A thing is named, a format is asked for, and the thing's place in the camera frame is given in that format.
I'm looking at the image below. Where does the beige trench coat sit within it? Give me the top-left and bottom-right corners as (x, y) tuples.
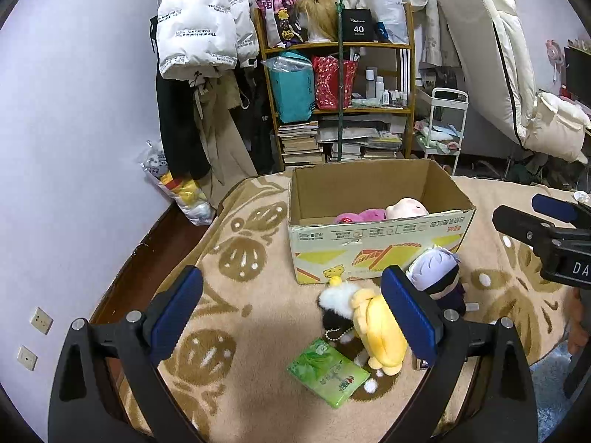
(191, 71), (258, 210)

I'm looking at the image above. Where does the group of small bottles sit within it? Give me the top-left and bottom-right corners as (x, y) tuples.
(365, 68), (409, 108)

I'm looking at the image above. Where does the person's right hand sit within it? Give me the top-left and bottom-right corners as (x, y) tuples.
(567, 288), (585, 356)

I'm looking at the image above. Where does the wooden shelf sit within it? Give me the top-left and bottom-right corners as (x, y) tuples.
(253, 2), (416, 171)

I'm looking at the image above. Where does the yellow plush toy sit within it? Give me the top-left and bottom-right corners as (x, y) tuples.
(349, 287), (411, 376)

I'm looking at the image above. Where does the white mattress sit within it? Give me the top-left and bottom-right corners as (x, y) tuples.
(436, 0), (541, 148)

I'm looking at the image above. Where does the blond wig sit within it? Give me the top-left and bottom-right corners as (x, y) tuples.
(294, 0), (340, 43)

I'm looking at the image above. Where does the pink wall decoration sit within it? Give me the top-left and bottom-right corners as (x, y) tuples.
(546, 39), (565, 75)

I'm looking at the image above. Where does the wall outlet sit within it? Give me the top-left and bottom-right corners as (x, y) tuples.
(30, 307), (54, 335)
(16, 345), (38, 371)

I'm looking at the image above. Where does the white puffer jacket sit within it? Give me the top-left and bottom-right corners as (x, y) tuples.
(156, 0), (260, 81)

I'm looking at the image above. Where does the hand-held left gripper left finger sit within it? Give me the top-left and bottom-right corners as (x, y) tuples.
(48, 265), (204, 443)

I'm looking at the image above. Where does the pile of books and papers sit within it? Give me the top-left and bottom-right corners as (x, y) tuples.
(318, 115), (407, 162)

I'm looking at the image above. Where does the purple printed bag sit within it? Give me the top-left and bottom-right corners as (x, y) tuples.
(261, 0), (305, 49)

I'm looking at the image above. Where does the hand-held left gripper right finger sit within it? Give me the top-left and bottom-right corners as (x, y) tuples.
(381, 265), (539, 443)

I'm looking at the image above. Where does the cream pillow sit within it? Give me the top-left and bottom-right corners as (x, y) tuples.
(524, 92), (591, 164)

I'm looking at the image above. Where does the tall stack of books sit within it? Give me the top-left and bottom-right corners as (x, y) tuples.
(277, 120), (324, 168)

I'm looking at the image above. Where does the black garment with white print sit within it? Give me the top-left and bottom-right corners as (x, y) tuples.
(238, 60), (278, 176)

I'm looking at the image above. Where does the dark green cloth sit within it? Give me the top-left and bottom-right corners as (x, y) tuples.
(503, 152), (578, 190)

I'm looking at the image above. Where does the red gift bag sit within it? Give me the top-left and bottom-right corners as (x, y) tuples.
(311, 55), (358, 111)

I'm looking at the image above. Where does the green tissue packet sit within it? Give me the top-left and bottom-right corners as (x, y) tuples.
(286, 338), (371, 409)

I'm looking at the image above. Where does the beige patterned blanket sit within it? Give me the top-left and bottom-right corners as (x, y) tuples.
(117, 173), (591, 439)

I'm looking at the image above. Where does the teal bag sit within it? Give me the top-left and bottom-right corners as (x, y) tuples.
(262, 52), (317, 124)

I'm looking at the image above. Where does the black box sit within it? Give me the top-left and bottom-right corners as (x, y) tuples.
(342, 8), (375, 43)

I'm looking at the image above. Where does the lavender-haired plush doll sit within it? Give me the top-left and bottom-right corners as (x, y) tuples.
(405, 245), (478, 315)

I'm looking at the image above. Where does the white plastic bag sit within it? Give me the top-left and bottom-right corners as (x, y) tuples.
(360, 0), (408, 47)

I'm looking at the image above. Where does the plastic bag of plush toys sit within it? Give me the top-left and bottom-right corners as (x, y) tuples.
(137, 141), (217, 227)

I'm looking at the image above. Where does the pale pink plush toy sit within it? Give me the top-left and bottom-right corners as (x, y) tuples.
(385, 198), (430, 220)

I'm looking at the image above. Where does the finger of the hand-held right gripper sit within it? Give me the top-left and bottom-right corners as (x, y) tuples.
(492, 205), (555, 246)
(532, 194), (591, 229)

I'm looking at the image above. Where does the cardboard box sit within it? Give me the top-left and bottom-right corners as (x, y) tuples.
(287, 159), (477, 285)

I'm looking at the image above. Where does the green pole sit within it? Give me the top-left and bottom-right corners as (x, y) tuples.
(335, 0), (347, 163)

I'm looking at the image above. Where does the white utility cart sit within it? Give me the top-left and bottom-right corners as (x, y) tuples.
(418, 87), (469, 176)

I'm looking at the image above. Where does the black coat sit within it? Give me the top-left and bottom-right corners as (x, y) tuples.
(154, 71), (211, 181)

